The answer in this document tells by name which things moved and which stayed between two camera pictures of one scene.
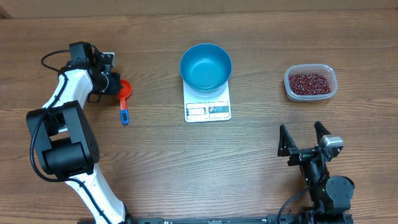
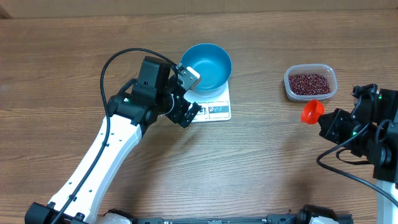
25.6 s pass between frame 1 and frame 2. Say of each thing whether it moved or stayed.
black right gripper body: moved
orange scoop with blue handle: moved
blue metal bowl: stayed
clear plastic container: stayed
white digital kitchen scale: stayed
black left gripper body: moved
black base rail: stayed
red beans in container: stayed
